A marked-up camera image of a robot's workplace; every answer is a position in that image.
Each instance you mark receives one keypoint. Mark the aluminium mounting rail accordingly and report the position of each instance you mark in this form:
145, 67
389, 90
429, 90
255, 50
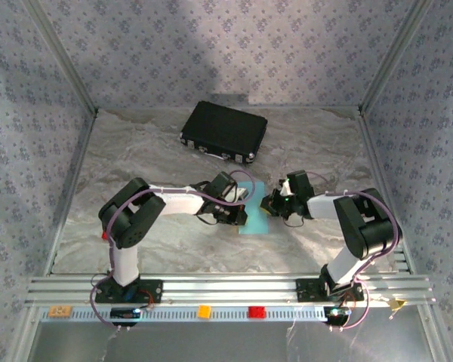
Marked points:
226, 288

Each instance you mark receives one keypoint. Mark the light blue cloth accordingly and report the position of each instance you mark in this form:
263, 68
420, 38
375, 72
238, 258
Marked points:
256, 222

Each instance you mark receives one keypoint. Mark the aluminium corner post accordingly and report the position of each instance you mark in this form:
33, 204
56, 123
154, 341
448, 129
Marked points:
65, 56
393, 56

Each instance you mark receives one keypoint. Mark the aluminium table side rail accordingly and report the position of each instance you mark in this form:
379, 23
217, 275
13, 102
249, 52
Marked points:
385, 188
72, 188

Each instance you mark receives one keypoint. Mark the grey metal panel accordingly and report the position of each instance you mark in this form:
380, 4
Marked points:
226, 343

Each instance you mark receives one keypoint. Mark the orange label block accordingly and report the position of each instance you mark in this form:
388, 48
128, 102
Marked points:
60, 311

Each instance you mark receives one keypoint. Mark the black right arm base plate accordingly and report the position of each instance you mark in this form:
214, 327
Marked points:
306, 290

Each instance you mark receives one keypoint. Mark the yellow tape piece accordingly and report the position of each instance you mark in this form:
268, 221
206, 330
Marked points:
398, 303

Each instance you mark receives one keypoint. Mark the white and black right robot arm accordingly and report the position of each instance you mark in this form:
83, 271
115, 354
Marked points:
321, 207

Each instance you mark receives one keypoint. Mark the black controller board with LED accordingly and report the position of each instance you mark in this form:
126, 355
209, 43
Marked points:
122, 313
336, 313

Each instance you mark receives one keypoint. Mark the yellow-orange block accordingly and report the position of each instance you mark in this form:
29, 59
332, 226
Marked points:
204, 311

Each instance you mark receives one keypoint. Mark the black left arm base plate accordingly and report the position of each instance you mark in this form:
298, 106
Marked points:
153, 290

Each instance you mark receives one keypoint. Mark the red block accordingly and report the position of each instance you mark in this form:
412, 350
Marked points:
256, 312

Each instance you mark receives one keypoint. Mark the black hard case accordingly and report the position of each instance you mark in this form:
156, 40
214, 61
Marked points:
222, 126

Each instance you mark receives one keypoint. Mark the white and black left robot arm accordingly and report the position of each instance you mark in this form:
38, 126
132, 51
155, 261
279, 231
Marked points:
177, 203

